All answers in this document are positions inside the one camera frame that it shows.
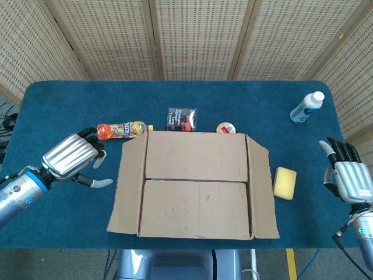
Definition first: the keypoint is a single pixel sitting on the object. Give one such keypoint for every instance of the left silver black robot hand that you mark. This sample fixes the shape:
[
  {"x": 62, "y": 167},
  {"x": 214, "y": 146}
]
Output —
[{"x": 70, "y": 154}]

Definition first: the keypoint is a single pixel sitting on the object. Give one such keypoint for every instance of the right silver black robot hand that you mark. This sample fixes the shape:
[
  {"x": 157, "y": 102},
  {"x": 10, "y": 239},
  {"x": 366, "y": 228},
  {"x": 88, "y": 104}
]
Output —
[{"x": 355, "y": 181}]

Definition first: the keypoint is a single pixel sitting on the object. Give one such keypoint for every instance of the red brown cardboard box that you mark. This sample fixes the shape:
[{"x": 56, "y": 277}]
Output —
[{"x": 192, "y": 181}]

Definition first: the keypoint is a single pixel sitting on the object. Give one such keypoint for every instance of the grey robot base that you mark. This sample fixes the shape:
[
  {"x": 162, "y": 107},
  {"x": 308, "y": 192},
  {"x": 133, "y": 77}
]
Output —
[{"x": 175, "y": 265}]

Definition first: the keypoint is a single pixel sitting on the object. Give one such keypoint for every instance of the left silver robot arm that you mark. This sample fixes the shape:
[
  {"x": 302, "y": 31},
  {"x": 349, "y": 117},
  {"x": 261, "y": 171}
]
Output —
[{"x": 17, "y": 195}]

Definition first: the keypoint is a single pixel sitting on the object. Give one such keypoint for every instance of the black coffee capsule box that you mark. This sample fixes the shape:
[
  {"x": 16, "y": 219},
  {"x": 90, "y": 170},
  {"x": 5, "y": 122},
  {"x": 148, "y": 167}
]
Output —
[{"x": 180, "y": 118}]

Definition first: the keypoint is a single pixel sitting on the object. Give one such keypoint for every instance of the orange drink bottle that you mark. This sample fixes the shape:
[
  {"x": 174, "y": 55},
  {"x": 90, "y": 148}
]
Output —
[{"x": 122, "y": 130}]

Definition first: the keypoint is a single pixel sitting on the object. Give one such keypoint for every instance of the blue carpet table cover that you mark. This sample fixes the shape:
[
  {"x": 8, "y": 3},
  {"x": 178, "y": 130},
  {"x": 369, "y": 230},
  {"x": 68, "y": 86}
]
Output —
[{"x": 73, "y": 96}]

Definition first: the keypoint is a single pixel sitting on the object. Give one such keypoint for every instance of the yellow sponge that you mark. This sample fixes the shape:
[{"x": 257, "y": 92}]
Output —
[{"x": 285, "y": 183}]

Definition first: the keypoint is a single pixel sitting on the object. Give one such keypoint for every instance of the white bottle blue label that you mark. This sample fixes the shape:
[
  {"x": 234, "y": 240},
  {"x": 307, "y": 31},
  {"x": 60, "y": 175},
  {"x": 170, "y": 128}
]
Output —
[{"x": 306, "y": 108}]

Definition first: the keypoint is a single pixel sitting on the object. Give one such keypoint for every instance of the yellow floor tape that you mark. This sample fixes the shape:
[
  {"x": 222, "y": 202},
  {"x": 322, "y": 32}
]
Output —
[{"x": 291, "y": 264}]

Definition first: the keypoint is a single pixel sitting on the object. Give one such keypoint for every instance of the white pole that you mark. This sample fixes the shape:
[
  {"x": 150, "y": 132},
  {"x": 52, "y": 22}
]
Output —
[{"x": 253, "y": 262}]

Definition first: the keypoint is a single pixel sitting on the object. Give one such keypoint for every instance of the woven folding screen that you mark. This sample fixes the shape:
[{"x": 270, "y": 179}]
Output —
[{"x": 204, "y": 38}]

